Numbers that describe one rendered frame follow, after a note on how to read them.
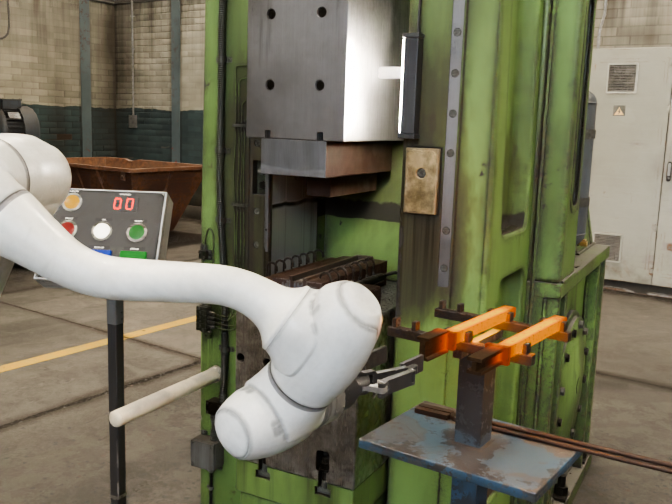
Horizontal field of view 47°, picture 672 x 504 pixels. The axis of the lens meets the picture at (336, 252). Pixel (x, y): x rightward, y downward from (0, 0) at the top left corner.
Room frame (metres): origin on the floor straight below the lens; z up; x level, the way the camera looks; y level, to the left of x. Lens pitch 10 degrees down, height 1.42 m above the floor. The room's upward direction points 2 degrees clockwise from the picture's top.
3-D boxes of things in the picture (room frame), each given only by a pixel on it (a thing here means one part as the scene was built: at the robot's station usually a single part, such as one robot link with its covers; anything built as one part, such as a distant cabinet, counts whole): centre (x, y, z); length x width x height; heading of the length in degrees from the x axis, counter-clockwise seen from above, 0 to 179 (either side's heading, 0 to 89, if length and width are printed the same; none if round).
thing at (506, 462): (1.58, -0.31, 0.74); 0.40 x 0.30 x 0.02; 55
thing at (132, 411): (2.13, 0.47, 0.62); 0.44 x 0.05 x 0.05; 152
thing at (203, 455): (2.32, 0.39, 0.36); 0.09 x 0.07 x 0.12; 62
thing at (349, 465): (2.21, -0.03, 0.69); 0.56 x 0.38 x 0.45; 152
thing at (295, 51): (2.21, -0.01, 1.56); 0.42 x 0.39 x 0.40; 152
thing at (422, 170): (2.01, -0.22, 1.27); 0.09 x 0.02 x 0.17; 62
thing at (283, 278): (2.23, 0.02, 0.96); 0.42 x 0.20 x 0.09; 152
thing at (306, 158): (2.23, 0.02, 1.32); 0.42 x 0.20 x 0.10; 152
